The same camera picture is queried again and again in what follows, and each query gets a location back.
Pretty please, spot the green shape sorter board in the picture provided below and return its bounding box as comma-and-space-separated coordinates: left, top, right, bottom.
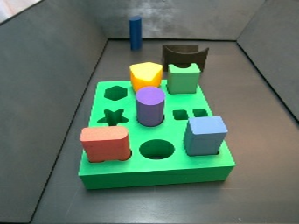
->
79, 80, 235, 189

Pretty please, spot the blue oval cylinder block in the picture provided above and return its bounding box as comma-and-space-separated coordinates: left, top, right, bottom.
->
129, 16, 143, 51

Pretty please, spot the green notched block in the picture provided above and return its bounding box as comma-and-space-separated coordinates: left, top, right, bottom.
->
167, 63, 202, 94

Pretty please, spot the red rounded block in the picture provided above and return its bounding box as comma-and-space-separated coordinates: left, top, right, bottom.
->
79, 126, 131, 163

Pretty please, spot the purple cylinder block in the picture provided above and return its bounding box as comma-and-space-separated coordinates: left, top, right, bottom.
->
135, 87, 166, 127

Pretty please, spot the black crescent block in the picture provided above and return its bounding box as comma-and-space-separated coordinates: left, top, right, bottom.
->
163, 45, 210, 71

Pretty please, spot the yellow pentagon block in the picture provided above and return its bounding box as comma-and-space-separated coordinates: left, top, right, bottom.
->
130, 62, 163, 91

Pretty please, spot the blue square block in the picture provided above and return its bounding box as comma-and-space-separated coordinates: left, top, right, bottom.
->
183, 116, 229, 157

